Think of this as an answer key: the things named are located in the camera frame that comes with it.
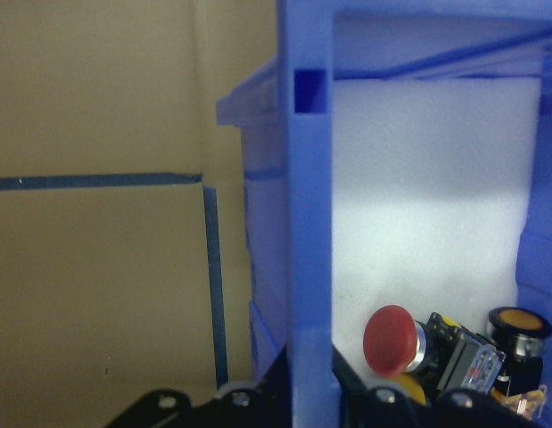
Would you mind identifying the blue bin with switches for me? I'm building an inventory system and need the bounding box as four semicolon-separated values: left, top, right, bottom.
215;0;552;428

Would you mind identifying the yellow button black bezel switch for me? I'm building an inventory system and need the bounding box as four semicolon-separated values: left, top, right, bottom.
487;306;552;393

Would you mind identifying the red mushroom push button switch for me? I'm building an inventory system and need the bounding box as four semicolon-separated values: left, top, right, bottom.
362;304;507;399

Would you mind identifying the white foam bin liner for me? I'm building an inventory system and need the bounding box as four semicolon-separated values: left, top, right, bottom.
331;75;544;402

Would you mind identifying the yellow dome push button switch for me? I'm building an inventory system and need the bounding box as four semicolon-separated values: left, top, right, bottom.
389;373;430;407

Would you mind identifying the clear contact block switch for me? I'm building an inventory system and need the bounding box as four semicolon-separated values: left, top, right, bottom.
498;383;550;422

